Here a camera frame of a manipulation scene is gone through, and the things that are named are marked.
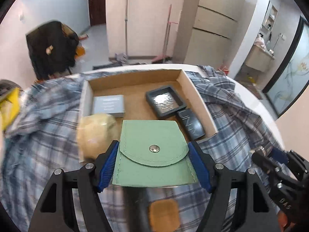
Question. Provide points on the grey bag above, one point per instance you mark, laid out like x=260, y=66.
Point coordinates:
x=8, y=85

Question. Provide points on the brown door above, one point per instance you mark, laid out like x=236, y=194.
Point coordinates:
x=96, y=2

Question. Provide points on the small grey box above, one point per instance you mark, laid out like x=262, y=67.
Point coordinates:
x=108, y=105

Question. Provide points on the white wall outlet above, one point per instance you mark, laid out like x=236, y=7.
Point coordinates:
x=283, y=36

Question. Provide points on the cardboard box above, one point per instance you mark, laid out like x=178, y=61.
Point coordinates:
x=135, y=96

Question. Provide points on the small black box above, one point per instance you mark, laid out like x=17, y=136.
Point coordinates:
x=192, y=124

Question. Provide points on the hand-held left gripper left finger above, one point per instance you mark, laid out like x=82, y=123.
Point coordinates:
x=107, y=166

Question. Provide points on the person's right hand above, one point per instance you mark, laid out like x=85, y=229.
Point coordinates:
x=284, y=223

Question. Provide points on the amber translucent case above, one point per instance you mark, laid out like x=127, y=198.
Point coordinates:
x=164, y=216

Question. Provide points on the beige refrigerator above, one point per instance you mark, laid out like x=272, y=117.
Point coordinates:
x=212, y=17

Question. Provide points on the pink towel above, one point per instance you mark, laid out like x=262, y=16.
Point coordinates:
x=260, y=40

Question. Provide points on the blue plaid shirt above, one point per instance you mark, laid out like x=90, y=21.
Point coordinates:
x=48, y=145

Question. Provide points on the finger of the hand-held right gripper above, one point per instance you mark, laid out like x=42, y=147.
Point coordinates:
x=264, y=162
x=280, y=156

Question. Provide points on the cream round jar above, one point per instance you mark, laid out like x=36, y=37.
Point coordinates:
x=96, y=135

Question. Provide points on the wall niche shelf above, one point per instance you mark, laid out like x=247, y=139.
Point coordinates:
x=270, y=17

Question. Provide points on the floral glass door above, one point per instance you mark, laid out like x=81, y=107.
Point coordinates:
x=289, y=77

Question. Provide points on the beige vanity cabinet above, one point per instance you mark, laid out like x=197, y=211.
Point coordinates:
x=258, y=59

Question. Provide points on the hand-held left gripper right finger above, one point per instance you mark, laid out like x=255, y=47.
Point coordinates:
x=199, y=164

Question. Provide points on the black square frame case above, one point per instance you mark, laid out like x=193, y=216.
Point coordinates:
x=166, y=101

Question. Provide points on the orange bag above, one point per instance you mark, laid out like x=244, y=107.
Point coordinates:
x=80, y=52

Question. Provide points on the green snap pouch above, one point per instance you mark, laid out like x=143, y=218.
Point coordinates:
x=154, y=164

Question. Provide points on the pink broom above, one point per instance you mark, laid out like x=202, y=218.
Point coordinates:
x=167, y=29

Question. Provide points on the yellow paper bag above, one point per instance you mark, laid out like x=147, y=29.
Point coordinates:
x=10, y=108

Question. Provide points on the chair with black jacket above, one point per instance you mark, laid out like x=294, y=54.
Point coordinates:
x=53, y=50

